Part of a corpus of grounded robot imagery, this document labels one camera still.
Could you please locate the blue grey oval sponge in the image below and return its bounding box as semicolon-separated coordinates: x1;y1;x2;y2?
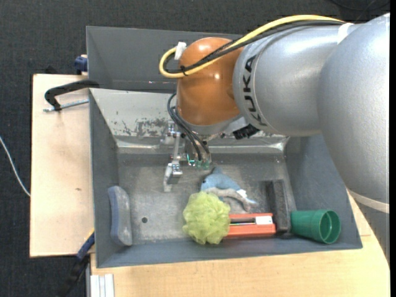
107;185;134;247

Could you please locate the yellow-green mesh bath pouf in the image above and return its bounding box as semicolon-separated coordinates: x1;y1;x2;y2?
181;191;231;246

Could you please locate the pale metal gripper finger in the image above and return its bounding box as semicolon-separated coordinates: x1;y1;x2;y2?
163;162;173;193
168;163;184;186

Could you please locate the green plastic cup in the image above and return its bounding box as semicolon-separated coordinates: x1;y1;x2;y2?
290;209;342;245

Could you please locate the grey metal bin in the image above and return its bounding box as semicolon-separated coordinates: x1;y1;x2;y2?
85;25;363;269

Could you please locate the blue plush dolphin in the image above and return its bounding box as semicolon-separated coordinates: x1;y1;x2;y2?
199;165;260;214

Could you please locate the orange flat box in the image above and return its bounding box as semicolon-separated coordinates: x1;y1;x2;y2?
223;212;277;239

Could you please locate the pale wood board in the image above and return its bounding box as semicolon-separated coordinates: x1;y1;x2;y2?
29;74;95;258

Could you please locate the dark grey flat block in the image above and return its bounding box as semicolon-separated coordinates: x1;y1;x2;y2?
265;179;292;233

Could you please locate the black cylinder on white bracket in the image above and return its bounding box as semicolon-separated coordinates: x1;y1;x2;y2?
222;116;261;141

